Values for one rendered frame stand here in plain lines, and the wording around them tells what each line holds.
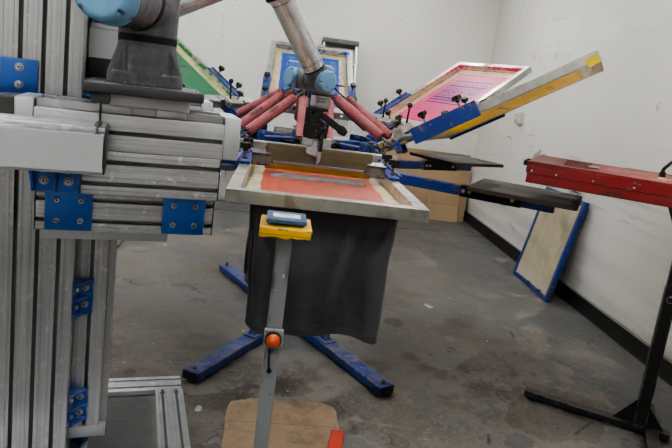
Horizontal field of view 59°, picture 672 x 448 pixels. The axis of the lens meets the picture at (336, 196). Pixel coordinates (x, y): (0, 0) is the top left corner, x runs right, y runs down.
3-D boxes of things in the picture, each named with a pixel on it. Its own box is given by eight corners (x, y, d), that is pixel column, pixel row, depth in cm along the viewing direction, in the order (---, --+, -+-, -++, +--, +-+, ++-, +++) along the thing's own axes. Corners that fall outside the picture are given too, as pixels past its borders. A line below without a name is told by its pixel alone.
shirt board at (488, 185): (579, 212, 276) (582, 195, 275) (574, 226, 240) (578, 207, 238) (324, 164, 329) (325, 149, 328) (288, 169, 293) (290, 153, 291)
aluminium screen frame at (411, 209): (428, 223, 171) (430, 210, 171) (224, 201, 165) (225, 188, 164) (384, 178, 248) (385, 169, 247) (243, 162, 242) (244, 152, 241)
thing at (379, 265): (380, 346, 187) (399, 214, 179) (236, 334, 182) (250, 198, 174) (378, 342, 190) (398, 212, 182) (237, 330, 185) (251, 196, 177)
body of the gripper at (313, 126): (302, 136, 228) (306, 105, 226) (324, 139, 229) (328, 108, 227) (302, 138, 221) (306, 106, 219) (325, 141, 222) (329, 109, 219)
